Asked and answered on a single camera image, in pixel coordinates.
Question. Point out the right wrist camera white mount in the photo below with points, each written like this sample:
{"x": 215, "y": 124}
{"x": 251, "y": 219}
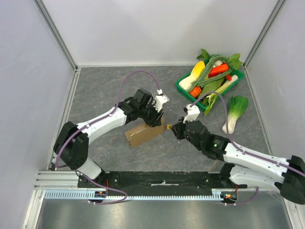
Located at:
{"x": 192, "y": 112}

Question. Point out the yellow napa cabbage toy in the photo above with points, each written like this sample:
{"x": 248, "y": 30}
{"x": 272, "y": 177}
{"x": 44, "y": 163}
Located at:
{"x": 187, "y": 82}

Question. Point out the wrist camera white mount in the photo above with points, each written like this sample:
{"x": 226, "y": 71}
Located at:
{"x": 159, "y": 100}
{"x": 192, "y": 112}

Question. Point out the white green leek toy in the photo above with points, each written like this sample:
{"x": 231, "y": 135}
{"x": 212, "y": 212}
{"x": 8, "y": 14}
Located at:
{"x": 212, "y": 97}

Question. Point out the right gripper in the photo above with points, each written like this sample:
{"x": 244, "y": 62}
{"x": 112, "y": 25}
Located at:
{"x": 179, "y": 130}

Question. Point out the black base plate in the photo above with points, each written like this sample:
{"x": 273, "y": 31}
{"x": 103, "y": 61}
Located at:
{"x": 165, "y": 182}

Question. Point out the green long beans toy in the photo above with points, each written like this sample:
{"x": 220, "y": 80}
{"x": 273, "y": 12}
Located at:
{"x": 202, "y": 81}

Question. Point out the grey slotted cable duct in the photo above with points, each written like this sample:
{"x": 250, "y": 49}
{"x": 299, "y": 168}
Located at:
{"x": 96, "y": 195}

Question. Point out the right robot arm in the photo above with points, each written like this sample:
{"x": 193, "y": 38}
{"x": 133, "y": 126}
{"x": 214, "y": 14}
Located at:
{"x": 243, "y": 166}

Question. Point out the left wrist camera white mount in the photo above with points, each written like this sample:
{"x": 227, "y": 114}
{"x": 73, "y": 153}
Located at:
{"x": 159, "y": 100}

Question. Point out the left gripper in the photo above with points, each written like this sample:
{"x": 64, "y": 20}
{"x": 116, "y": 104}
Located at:
{"x": 155, "y": 120}

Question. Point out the small orange pumpkin toy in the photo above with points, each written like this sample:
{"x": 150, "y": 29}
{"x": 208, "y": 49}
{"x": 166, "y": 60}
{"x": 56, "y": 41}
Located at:
{"x": 195, "y": 92}

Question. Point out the green plastic tray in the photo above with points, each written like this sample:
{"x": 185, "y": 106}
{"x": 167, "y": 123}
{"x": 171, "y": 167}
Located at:
{"x": 235, "y": 62}

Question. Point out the bok choy toy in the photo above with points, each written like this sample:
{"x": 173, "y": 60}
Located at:
{"x": 238, "y": 106}

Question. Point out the brown cardboard express box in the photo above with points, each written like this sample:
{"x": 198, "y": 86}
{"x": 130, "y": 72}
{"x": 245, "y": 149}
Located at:
{"x": 143, "y": 133}

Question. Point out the orange carrot toy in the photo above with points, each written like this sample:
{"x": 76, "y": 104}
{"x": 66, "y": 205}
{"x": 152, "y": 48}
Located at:
{"x": 218, "y": 70}

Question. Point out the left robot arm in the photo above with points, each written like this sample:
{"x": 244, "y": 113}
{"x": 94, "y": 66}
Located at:
{"x": 72, "y": 144}

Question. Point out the green leafy vegetable toy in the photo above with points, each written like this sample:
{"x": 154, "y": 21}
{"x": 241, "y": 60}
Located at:
{"x": 212, "y": 86}

